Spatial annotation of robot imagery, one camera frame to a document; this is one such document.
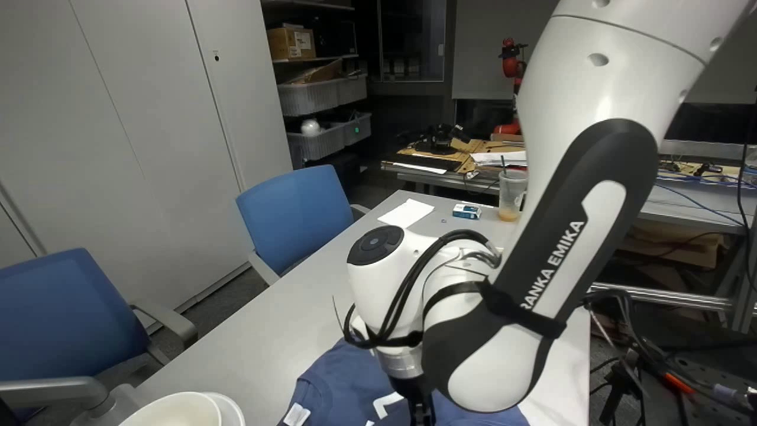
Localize blue office chair far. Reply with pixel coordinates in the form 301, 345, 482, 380
236, 164, 367, 282

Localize grey storage shelf bins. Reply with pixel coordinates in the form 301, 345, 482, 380
263, 0, 372, 169

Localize orange black clamp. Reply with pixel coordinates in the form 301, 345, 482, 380
592, 345, 757, 426

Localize blue office chair near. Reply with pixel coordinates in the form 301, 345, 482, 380
0, 249, 199, 426

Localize white bowl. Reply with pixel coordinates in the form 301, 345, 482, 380
118, 391, 245, 426

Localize cluttered background workbench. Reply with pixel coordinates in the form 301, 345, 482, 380
381, 138, 757, 229

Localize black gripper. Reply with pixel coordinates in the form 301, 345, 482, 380
406, 380, 435, 426

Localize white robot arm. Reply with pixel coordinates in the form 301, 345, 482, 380
342, 0, 754, 414

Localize clear plastic cup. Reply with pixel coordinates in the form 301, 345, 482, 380
496, 169, 528, 222

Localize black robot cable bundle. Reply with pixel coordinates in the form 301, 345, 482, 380
329, 228, 505, 351

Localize blue T-shirt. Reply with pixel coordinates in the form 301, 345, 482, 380
277, 340, 529, 426

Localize white paper sheet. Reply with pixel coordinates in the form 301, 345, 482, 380
381, 199, 433, 228

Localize small blue white box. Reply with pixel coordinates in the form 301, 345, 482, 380
451, 203, 479, 220

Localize blue office chair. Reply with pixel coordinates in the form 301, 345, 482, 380
0, 249, 199, 426
236, 164, 367, 282

